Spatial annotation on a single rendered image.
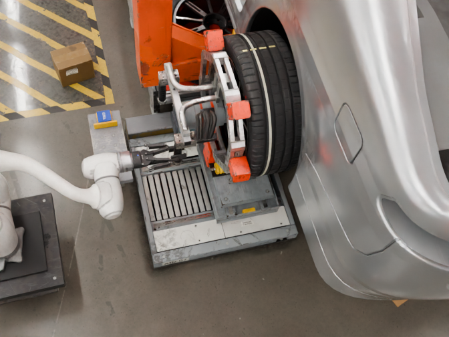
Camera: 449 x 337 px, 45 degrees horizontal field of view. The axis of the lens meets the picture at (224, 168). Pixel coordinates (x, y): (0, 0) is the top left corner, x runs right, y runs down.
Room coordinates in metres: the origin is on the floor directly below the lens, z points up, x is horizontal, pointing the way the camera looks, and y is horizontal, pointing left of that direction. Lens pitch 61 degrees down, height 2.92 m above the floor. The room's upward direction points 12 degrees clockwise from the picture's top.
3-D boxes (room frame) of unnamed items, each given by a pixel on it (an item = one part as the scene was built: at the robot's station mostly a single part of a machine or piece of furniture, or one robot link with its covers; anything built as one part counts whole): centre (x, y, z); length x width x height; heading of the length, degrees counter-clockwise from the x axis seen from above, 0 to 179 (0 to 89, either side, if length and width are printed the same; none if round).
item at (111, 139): (1.36, 0.61, 0.44); 0.43 x 0.17 x 0.03; 25
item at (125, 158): (1.09, 0.42, 0.83); 0.09 x 0.06 x 0.09; 25
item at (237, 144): (1.44, 0.07, 0.85); 0.54 x 0.07 x 0.54; 25
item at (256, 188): (1.52, -0.08, 0.32); 0.40 x 0.30 x 0.28; 25
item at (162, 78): (1.51, 0.33, 0.93); 0.09 x 0.05 x 0.05; 115
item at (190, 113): (1.41, 0.14, 0.85); 0.21 x 0.14 x 0.14; 115
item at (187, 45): (1.96, 0.18, 0.69); 0.52 x 0.17 x 0.35; 115
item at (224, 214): (1.52, -0.08, 0.13); 0.50 x 0.36 x 0.10; 25
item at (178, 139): (1.20, 0.19, 0.93); 0.09 x 0.05 x 0.05; 115
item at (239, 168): (1.16, -0.06, 0.85); 0.09 x 0.08 x 0.07; 25
